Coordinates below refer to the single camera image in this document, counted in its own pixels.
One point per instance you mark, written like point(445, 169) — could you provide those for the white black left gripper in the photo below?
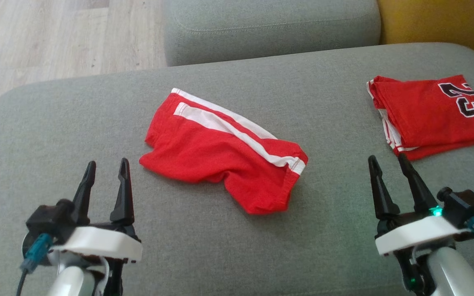
point(101, 242)

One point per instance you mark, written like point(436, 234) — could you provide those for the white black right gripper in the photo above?
point(418, 232)

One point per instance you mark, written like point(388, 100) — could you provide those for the red basketball jersey number 23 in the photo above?
point(426, 115)

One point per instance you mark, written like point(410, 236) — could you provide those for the red shorts with white stripes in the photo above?
point(204, 152)

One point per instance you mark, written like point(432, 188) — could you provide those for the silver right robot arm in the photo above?
point(451, 271)

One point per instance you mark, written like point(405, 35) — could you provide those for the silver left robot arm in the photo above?
point(70, 281)

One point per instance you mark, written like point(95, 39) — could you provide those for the yellow and grey sofa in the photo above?
point(237, 246)

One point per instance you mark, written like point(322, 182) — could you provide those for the yellow sofa back cushion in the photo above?
point(438, 20)

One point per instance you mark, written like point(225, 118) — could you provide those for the grey sofa seat cushion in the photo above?
point(270, 28)

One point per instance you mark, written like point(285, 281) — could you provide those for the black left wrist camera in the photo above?
point(47, 220)

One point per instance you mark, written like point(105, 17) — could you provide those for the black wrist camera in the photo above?
point(47, 220)
point(465, 205)

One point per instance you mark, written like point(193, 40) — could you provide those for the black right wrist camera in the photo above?
point(465, 205)

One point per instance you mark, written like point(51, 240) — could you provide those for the teal left camera connector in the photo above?
point(37, 250)

